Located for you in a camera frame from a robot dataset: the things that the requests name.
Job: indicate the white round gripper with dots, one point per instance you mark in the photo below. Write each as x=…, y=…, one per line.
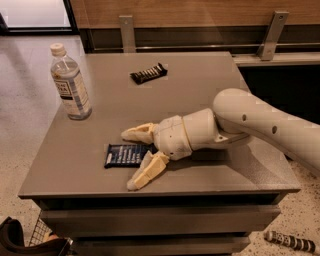
x=170, y=136

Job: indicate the blue rxbar blueberry bar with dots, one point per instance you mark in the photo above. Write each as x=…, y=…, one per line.
x=126, y=155

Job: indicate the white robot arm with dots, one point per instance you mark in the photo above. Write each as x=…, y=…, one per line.
x=234, y=116

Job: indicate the black snack bar wrapper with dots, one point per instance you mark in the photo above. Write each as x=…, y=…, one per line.
x=147, y=75

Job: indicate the grey cabinet with drawers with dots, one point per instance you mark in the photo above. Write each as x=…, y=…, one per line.
x=207, y=204

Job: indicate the clear plastic water bottle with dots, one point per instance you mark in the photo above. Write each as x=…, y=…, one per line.
x=69, y=82

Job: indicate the black white bar on floor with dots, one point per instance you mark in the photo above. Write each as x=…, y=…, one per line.
x=297, y=244

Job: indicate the left metal wall bracket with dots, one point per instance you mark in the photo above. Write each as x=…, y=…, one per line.
x=127, y=33

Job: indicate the metal wall bracket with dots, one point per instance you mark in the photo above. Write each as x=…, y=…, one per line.
x=267, y=48
x=127, y=33

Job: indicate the wire mesh basket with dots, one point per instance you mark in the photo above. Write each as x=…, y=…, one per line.
x=40, y=232

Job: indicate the right metal wall bracket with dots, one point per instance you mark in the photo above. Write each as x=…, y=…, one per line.
x=267, y=48

